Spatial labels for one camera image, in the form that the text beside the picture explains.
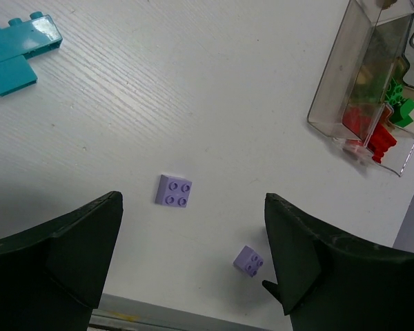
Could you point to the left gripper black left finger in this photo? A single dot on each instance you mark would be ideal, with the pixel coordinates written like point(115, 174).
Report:
point(52, 275)

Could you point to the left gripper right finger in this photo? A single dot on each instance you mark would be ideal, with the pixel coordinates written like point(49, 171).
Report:
point(329, 279)

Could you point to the purple lego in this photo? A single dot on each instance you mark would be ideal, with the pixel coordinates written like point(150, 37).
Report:
point(248, 261)
point(173, 191)

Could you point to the green lego plate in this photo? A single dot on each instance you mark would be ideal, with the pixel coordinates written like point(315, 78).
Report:
point(401, 106)

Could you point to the cyan lego brick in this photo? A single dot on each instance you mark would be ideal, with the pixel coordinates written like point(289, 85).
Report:
point(21, 41)

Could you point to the red lego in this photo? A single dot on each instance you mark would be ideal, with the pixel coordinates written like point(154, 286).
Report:
point(380, 142)

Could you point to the clear front container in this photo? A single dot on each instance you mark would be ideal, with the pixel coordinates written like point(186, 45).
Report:
point(361, 120)

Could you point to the clear long narrow container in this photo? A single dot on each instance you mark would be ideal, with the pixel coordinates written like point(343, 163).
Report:
point(371, 36)

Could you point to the tan amber middle container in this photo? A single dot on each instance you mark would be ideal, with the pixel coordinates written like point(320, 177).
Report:
point(403, 73)

